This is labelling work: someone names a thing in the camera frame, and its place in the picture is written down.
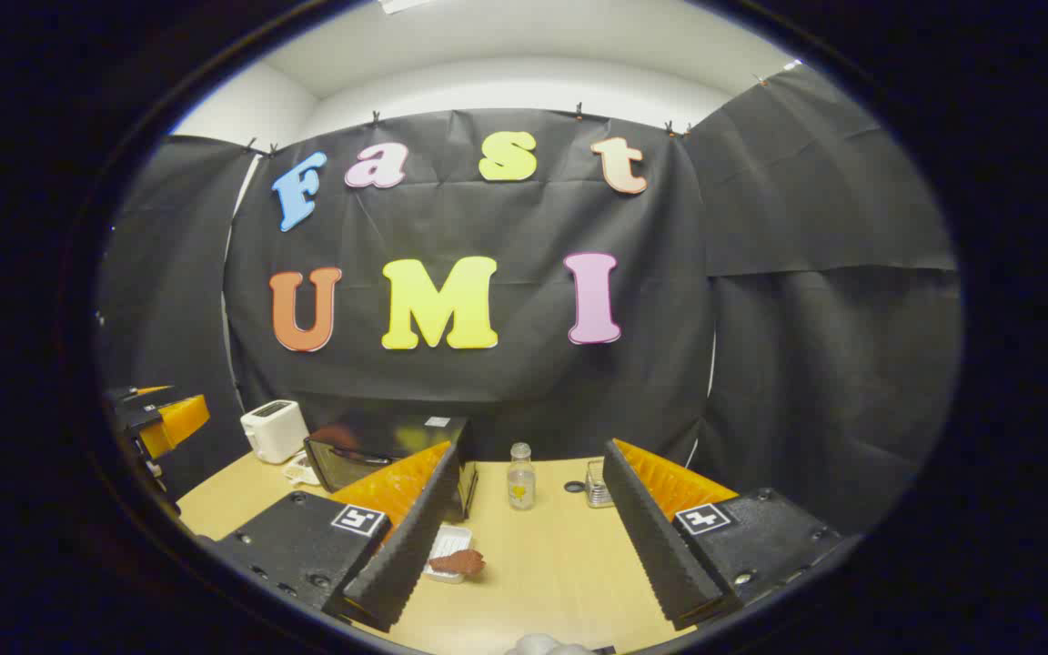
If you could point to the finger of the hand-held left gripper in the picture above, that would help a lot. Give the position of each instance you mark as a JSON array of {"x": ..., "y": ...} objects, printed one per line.
[
  {"x": 137, "y": 393},
  {"x": 178, "y": 418}
]

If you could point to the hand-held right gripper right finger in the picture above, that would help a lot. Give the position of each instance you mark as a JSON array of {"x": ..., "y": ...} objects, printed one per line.
[{"x": 656, "y": 546}]

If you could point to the brown meat piece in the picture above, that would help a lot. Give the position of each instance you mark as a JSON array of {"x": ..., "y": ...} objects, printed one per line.
[{"x": 460, "y": 564}]

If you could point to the clear bottle with yellow label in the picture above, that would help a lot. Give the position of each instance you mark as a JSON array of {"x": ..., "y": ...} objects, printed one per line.
[{"x": 521, "y": 482}]

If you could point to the black electric oven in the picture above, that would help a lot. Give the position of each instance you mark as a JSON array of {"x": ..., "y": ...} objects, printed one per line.
[{"x": 351, "y": 464}]

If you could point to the white plastic tray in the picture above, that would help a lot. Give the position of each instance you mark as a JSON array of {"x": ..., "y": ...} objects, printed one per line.
[{"x": 449, "y": 540}]

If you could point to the ceiling light panel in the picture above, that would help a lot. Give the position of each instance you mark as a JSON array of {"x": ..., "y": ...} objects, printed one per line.
[{"x": 401, "y": 5}]

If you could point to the white toaster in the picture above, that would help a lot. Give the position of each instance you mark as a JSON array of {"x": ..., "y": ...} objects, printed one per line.
[{"x": 274, "y": 432}]

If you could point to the black backdrop cloth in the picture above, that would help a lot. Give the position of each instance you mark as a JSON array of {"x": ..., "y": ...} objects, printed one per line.
[{"x": 524, "y": 227}]

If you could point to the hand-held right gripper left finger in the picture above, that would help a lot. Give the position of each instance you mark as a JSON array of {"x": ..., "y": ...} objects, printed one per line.
[{"x": 406, "y": 546}]

